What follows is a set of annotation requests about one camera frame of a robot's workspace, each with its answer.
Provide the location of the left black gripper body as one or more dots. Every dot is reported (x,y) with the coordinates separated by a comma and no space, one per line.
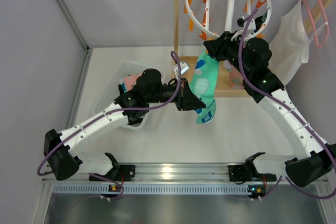
(181,95)

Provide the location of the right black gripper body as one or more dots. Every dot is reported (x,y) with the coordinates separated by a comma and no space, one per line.
(219,48)

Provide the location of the mint green sock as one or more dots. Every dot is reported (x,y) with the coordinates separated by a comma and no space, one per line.
(203,85)
(123,85)

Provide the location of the white round clip hanger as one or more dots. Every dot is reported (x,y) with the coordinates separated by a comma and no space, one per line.
(262,21)

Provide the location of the pink sock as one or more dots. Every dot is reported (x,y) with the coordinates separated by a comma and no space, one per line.
(130,82)
(235,78)

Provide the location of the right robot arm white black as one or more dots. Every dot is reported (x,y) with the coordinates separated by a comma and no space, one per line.
(313,157)

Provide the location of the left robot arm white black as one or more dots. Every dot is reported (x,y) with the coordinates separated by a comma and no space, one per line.
(64,150)

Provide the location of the pink clothes hanger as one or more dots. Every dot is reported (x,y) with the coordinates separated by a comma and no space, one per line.
(313,19)

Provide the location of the white tank top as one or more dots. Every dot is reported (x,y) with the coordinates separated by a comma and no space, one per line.
(290,46)

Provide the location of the white plastic basket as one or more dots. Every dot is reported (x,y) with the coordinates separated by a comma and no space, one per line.
(110,91)

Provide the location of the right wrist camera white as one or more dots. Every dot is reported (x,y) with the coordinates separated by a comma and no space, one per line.
(248,24)

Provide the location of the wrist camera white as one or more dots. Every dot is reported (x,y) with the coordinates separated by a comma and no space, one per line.
(248,24)
(184,67)

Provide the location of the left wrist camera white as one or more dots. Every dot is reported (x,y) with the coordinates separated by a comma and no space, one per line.
(184,67)

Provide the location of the aluminium rail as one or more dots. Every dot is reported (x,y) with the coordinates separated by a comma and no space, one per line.
(170,179)

